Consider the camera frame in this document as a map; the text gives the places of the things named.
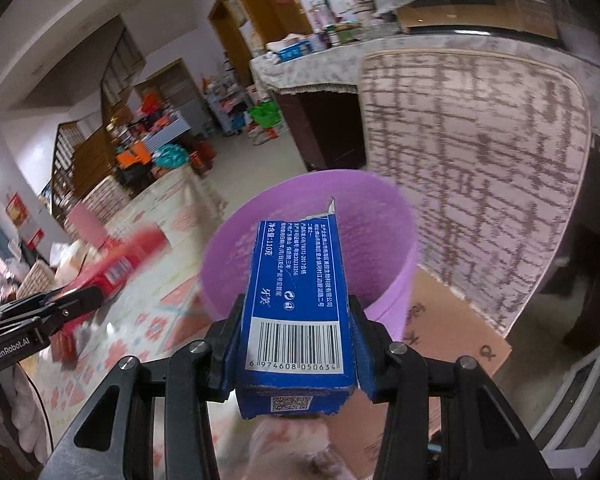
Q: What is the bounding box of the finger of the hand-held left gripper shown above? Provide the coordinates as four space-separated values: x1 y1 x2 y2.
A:
0 285 105 327
0 312 87 347

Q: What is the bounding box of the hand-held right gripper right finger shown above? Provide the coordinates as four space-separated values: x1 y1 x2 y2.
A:
348 293 555 480

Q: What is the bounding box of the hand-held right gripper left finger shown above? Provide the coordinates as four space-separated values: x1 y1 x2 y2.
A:
42 292 247 480

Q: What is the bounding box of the red cardboard box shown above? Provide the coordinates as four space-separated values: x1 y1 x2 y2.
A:
50 225 169 367

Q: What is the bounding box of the blue toothpaste box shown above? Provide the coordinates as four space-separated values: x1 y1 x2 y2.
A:
232 197 359 420

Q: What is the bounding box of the purple plastic bin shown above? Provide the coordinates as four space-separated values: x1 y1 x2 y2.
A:
200 170 419 347

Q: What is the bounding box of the person's left hand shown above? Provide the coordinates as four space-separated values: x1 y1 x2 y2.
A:
0 364 49 467

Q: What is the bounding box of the pink cylinder container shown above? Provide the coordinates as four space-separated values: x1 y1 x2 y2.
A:
66 202 115 248

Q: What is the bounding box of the brown cardboard sheet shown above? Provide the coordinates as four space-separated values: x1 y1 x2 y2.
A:
325 265 513 442

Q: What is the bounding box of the pink fuzzy garment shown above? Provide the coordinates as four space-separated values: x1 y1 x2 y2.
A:
249 416 371 480

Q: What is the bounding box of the wooden staircase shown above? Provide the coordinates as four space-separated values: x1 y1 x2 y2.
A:
49 25 147 221

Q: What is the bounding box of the pile of assorted goods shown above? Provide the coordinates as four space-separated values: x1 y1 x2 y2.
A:
107 87 217 183

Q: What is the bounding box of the green bag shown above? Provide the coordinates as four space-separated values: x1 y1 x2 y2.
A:
250 102 285 129

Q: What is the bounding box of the sideboard with lace cloth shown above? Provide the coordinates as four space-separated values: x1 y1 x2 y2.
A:
250 30 580 173

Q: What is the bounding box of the blue tissue pack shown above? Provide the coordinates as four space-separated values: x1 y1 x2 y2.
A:
274 40 315 64

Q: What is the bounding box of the row of bottles and jars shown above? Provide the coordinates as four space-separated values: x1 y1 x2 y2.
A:
307 0 401 50

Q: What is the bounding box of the wooden door frame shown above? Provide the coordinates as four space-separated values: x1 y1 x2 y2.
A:
228 0 314 45
207 0 255 87

